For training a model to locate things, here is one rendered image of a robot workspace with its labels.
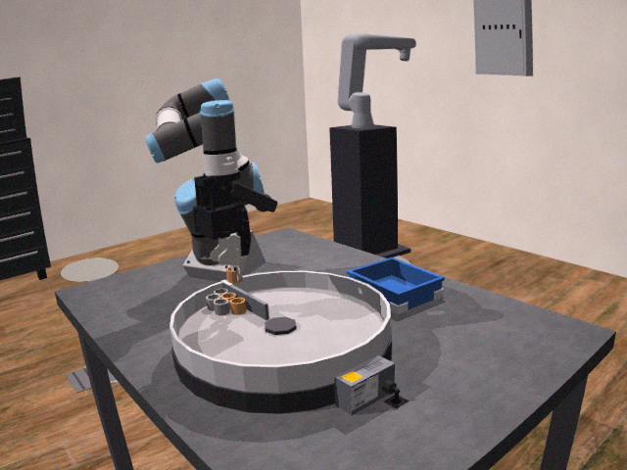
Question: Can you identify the blue open-top crate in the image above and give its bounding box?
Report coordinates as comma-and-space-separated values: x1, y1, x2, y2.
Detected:
349, 258, 445, 314

